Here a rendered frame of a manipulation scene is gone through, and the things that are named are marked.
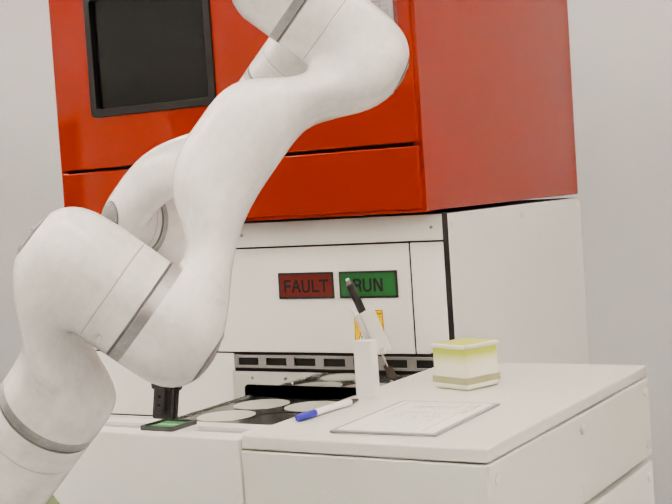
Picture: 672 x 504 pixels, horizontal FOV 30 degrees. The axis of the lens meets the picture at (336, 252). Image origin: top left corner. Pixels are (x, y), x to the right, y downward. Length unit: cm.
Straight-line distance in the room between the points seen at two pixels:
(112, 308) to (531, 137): 141
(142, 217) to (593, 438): 69
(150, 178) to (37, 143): 308
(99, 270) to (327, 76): 33
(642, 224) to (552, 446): 197
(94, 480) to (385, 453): 47
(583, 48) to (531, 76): 106
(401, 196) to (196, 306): 87
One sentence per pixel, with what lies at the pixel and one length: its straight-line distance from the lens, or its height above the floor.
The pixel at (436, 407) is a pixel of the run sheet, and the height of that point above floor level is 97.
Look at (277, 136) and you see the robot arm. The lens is 137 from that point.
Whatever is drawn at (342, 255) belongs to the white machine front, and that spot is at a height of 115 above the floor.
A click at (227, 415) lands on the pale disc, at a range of 216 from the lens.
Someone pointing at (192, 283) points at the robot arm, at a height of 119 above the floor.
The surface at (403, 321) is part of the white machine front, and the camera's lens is 220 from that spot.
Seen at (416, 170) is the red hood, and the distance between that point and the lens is 211.
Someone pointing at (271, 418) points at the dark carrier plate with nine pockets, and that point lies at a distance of 211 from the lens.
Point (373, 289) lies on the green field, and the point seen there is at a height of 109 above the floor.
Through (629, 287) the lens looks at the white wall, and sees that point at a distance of 360.
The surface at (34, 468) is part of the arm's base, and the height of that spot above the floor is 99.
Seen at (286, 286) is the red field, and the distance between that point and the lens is 231.
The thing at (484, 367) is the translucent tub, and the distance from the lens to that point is 188.
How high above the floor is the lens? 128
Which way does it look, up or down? 3 degrees down
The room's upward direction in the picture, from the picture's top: 4 degrees counter-clockwise
